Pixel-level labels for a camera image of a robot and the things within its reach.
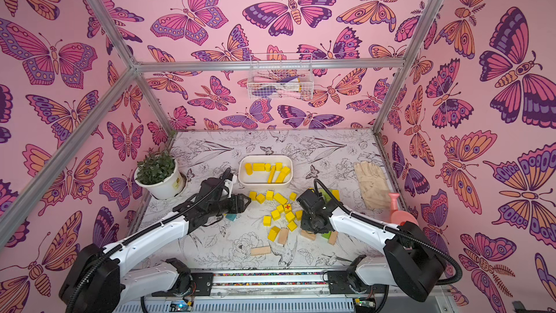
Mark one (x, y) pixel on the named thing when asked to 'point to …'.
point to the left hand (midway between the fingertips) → (248, 198)
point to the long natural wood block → (260, 250)
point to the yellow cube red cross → (287, 208)
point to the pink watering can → (398, 216)
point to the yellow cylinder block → (248, 167)
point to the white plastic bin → (266, 172)
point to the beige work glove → (375, 190)
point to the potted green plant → (158, 172)
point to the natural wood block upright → (283, 235)
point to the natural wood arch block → (310, 236)
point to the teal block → (231, 216)
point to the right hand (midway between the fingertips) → (306, 223)
